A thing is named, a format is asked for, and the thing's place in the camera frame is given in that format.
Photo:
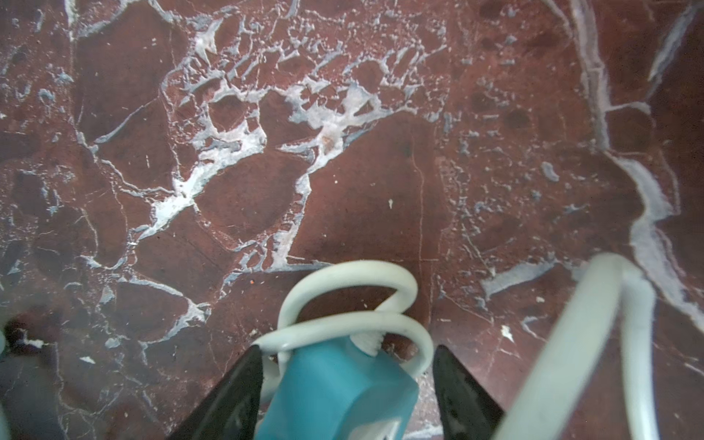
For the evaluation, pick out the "teal power strip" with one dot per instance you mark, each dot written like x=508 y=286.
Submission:
x=332 y=390

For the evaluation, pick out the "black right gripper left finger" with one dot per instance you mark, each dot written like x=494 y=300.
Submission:
x=230 y=410

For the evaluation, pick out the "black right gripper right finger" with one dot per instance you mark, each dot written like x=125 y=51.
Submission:
x=466 y=410

